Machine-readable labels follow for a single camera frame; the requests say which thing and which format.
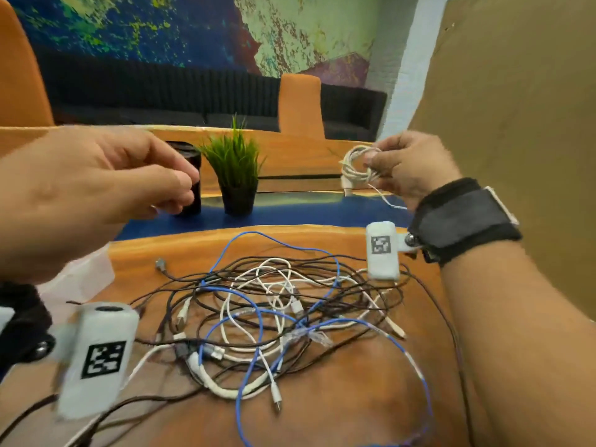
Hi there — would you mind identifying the person's left hand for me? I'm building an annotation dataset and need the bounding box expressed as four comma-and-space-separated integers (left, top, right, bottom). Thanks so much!
0, 125, 201, 284

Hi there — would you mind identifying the clear plastic organizer box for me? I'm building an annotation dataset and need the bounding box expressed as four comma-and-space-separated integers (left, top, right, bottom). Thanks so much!
35, 244, 116, 324

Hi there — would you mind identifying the black sofa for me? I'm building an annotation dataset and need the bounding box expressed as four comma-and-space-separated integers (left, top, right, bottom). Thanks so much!
32, 46, 388, 143

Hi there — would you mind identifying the tall orange chair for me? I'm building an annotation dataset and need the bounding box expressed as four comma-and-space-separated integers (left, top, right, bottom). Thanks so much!
0, 0, 56, 128

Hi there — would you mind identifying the green potted plant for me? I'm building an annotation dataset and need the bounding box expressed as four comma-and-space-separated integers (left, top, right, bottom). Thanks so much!
197, 115, 266, 217

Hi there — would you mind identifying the black left wristband with markers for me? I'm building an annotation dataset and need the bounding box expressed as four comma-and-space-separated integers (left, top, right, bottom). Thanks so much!
0, 281, 56, 382

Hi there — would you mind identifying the black cylinder pot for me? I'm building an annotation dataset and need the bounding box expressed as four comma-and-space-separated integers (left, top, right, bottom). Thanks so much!
165, 140, 204, 217

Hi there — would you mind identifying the black right wristband with marker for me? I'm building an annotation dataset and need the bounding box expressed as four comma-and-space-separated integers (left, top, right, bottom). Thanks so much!
407, 177, 523, 268

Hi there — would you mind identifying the colourful abstract wall painting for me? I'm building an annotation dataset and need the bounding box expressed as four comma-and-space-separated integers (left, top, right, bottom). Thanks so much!
0, 0, 420, 87

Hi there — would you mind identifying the pile of cables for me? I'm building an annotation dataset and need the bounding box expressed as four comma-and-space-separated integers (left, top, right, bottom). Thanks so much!
0, 230, 476, 447

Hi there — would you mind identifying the person's right hand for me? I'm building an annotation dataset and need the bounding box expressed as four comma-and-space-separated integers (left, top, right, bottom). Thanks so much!
363, 130, 463, 212

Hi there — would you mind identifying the person's right forearm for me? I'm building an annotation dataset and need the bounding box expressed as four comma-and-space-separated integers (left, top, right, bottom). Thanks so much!
440, 239, 596, 447

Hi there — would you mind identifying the brown cardboard sheet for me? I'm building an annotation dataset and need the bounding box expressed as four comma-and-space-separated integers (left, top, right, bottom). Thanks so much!
409, 0, 596, 322

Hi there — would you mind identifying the white cable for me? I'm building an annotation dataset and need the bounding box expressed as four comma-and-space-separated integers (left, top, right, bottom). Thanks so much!
338, 145, 409, 212

